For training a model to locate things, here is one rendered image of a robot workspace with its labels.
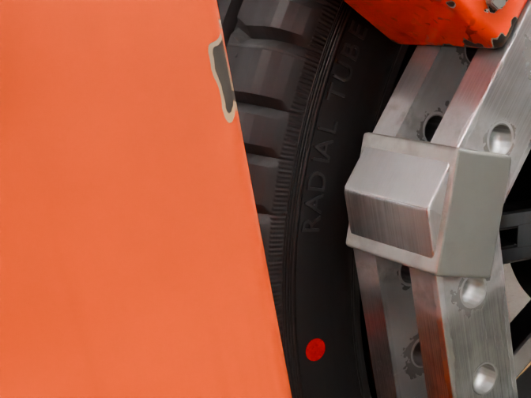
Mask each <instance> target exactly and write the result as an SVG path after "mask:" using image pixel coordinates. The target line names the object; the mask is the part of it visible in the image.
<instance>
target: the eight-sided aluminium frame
mask: <svg viewBox="0 0 531 398"><path fill-rule="evenodd" d="M530 149H531V0H528V1H527V3H526V4H525V7H524V9H523V10H522V13H521V14H520V16H519V18H518V20H517V22H516V24H515V26H514V28H513V30H512V32H511V34H510V36H509V38H508V40H507V42H506V43H505V45H504V46H503V47H500V48H497V49H487V48H471V47H438V46H421V45H417V47H416V49H415V51H414V53H413V55H412V57H411V58H410V60H409V63H408V65H407V66H406V68H405V71H404V73H403V74H402V76H401V79H400V80H399V82H398V83H397V86H396V88H395V89H394V92H393V94H392V96H391V97H390V100H389V102H388V104H387V105H386V107H385V109H384V111H383V113H382V115H381V117H380V119H379V121H378V123H377V125H376V127H375V129H374V131H373V133H369V132H368V133H365V134H364V136H363V142H362V147H361V152H360V158H359V160H358V161H357V163H356V165H355V167H354V169H353V171H352V173H351V175H350V177H349V179H348V181H347V183H346V185H345V201H346V206H347V211H348V221H349V224H348V233H347V238H346V245H347V246H348V247H351V248H353V250H354V255H355V261H356V270H357V275H358V281H359V286H360V294H361V300H362V305H363V314H364V319H365V325H366V330H367V338H368V344H369V349H370V354H371V364H372V369H373V374H374V379H375V388H376V393H377V398H518V390H517V383H516V376H515V369H514V356H513V348H512V341H511V334H510V321H509V314H508V306H507V293H506V285H505V279H504V271H503V258H502V250H501V243H500V236H499V225H500V221H501V216H502V212H503V204H504V202H505V200H506V199H507V196H508V194H509V192H510V190H511V188H512V186H513V184H514V182H515V180H516V178H517V177H518V174H519V172H520V170H521V169H522V166H523V163H524V162H525V159H526V157H527V155H528V154H529V151H530Z"/></svg>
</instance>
